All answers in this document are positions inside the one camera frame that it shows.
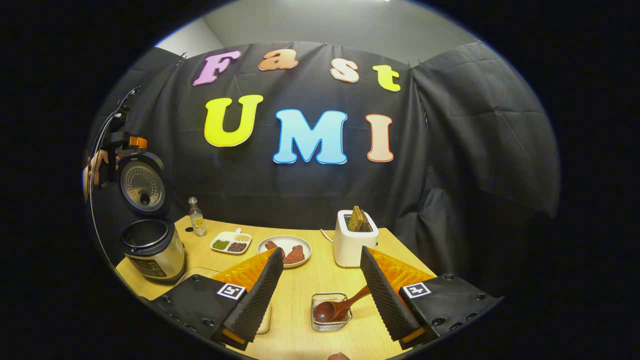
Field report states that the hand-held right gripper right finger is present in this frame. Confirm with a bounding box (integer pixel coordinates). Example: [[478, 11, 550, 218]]
[[360, 245, 503, 351]]

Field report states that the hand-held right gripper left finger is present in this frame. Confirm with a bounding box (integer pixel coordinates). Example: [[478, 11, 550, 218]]
[[147, 247, 285, 351]]

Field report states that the brown wooden spoon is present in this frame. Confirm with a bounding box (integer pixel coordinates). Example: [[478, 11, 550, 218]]
[[313, 285, 372, 324]]

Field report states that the wire metal chopstick holder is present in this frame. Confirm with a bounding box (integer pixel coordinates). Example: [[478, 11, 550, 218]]
[[311, 292, 353, 332]]

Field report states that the black silver rice cooker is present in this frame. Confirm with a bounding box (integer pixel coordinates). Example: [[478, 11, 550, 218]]
[[117, 151, 187, 285]]

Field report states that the white toaster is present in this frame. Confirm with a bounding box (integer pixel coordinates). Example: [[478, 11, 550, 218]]
[[333, 209, 379, 268]]

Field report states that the white round plate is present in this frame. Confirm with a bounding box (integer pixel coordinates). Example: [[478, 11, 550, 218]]
[[257, 235, 312, 269]]

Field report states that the white divided grain dish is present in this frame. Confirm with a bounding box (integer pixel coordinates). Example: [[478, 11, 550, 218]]
[[210, 228, 252, 255]]

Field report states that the small glass bottle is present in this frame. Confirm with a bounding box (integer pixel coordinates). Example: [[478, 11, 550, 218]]
[[188, 196, 207, 237]]

